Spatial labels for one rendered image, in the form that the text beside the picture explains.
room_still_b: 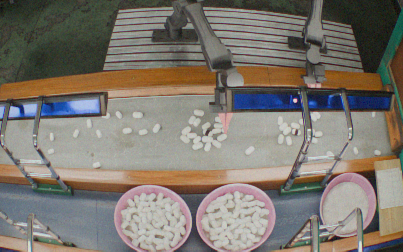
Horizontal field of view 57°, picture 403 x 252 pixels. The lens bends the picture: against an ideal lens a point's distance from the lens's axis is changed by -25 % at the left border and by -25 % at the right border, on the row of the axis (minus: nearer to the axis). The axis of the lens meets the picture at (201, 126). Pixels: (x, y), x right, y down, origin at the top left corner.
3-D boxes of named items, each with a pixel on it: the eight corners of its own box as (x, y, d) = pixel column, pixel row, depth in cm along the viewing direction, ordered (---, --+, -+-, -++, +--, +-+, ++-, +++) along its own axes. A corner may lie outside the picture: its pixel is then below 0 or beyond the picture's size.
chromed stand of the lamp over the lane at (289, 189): (276, 149, 172) (295, 82, 132) (322, 146, 172) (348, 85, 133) (279, 196, 163) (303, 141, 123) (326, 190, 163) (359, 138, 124)
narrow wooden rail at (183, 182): (-6, 172, 167) (-14, 163, 157) (390, 165, 169) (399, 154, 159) (-7, 183, 164) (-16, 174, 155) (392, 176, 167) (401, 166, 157)
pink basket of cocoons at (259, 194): (184, 209, 161) (183, 200, 152) (254, 181, 166) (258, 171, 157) (214, 268, 149) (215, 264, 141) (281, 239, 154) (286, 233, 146)
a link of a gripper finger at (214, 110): (233, 135, 156) (233, 106, 154) (211, 136, 156) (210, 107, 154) (232, 131, 163) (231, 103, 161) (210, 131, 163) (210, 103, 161)
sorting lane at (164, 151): (-2, 109, 175) (-3, 107, 174) (384, 100, 178) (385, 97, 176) (-11, 167, 161) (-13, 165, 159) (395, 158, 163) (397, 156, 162)
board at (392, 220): (373, 162, 158) (374, 161, 157) (399, 159, 158) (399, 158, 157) (379, 237, 142) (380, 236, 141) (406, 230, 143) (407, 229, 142)
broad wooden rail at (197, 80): (11, 103, 193) (1, 83, 177) (371, 94, 196) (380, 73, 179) (7, 123, 188) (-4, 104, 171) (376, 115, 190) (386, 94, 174)
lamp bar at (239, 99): (224, 89, 140) (225, 76, 134) (387, 94, 141) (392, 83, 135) (226, 113, 137) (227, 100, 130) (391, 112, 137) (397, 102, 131)
